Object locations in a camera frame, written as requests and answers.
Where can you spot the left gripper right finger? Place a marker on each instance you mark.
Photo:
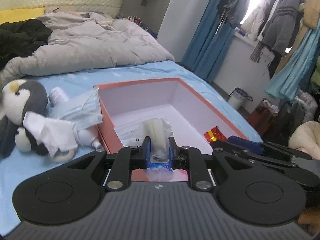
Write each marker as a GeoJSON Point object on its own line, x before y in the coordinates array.
{"type": "Point", "coordinates": [192, 161]}

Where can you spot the white spray bottle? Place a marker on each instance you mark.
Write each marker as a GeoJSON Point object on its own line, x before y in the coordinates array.
{"type": "Point", "coordinates": [89, 137]}

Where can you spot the yellow pillow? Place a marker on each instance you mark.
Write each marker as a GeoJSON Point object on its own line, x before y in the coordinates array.
{"type": "Point", "coordinates": [18, 15]}

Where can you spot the small panda plush toy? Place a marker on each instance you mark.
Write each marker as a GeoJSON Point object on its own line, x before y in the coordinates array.
{"type": "Point", "coordinates": [25, 142]}

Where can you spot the grey white wardrobe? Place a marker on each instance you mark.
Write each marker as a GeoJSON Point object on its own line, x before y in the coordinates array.
{"type": "Point", "coordinates": [173, 21]}

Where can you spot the white paper towel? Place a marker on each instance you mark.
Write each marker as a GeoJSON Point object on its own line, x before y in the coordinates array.
{"type": "Point", "coordinates": [56, 135]}

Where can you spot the hanging clothes rack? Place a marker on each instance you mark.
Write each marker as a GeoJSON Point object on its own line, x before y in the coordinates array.
{"type": "Point", "coordinates": [272, 62]}

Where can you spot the white waste bin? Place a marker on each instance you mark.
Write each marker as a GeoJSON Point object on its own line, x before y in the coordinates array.
{"type": "Point", "coordinates": [237, 97]}

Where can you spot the blue curtain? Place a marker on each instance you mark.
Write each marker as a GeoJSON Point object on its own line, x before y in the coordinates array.
{"type": "Point", "coordinates": [209, 46]}

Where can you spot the bottles on shelf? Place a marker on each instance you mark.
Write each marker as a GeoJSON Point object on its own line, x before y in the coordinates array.
{"type": "Point", "coordinates": [135, 19]}

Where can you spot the grey penguin plush toy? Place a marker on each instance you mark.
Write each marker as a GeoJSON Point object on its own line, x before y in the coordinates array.
{"type": "Point", "coordinates": [19, 97]}

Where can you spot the clear bag with cream item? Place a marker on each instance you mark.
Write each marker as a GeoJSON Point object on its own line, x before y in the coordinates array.
{"type": "Point", "coordinates": [156, 127]}

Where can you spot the grey duvet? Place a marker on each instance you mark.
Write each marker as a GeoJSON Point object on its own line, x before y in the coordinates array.
{"type": "Point", "coordinates": [80, 43]}

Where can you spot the red foil tea packet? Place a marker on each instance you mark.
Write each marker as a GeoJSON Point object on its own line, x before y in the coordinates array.
{"type": "Point", "coordinates": [214, 134]}

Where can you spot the small white medicine bottle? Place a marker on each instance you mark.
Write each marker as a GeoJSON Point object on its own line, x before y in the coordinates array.
{"type": "Point", "coordinates": [57, 96]}

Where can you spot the salmon pink cardboard box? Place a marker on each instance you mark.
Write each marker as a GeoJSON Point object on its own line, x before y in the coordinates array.
{"type": "Point", "coordinates": [125, 105]}

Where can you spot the blue patterned bed sheet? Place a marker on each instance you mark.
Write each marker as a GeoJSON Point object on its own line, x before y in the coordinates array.
{"type": "Point", "coordinates": [20, 166]}

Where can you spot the blue red cartoon plastic bag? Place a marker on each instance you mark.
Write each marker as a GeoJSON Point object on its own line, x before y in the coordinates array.
{"type": "Point", "coordinates": [159, 172]}

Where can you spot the black clothing pile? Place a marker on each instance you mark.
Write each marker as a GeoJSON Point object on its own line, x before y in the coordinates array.
{"type": "Point", "coordinates": [21, 39]}

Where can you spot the blue surgical face mask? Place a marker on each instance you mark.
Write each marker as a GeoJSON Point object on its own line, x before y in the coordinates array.
{"type": "Point", "coordinates": [83, 110]}

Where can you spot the cream fluffy hair scrunchie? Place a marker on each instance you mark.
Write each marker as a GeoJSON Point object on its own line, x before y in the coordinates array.
{"type": "Point", "coordinates": [60, 157]}

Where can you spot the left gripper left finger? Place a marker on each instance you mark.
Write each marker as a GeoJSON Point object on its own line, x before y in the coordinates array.
{"type": "Point", "coordinates": [122, 164]}

